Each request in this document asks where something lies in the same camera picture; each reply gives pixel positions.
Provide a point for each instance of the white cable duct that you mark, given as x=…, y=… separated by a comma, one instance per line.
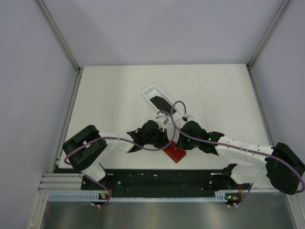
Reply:
x=99, y=197

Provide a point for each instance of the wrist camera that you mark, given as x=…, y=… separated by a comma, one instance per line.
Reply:
x=162, y=119
x=187, y=118

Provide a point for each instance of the right aluminium frame post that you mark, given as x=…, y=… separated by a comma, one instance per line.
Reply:
x=284, y=6

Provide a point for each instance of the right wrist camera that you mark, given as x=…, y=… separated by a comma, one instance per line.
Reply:
x=187, y=118

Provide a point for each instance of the aluminium frame post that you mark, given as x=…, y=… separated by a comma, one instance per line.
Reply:
x=57, y=34
x=284, y=6

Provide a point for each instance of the white plastic tray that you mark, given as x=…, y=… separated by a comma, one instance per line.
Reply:
x=154, y=90

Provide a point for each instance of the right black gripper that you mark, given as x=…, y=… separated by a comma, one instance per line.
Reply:
x=181, y=144

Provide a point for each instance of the red leather card holder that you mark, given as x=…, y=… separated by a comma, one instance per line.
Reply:
x=174, y=153

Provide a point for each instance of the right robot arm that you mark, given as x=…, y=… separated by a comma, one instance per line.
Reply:
x=277, y=165

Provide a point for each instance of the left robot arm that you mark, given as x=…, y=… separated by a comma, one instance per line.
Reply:
x=83, y=150

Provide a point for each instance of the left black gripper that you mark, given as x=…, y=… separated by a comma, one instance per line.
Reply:
x=164, y=140

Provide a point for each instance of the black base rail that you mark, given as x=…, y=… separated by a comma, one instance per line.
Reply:
x=166, y=183

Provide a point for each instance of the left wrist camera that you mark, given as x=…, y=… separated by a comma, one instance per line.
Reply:
x=162, y=119

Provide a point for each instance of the left aluminium frame post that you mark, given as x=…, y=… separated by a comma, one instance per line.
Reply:
x=57, y=34

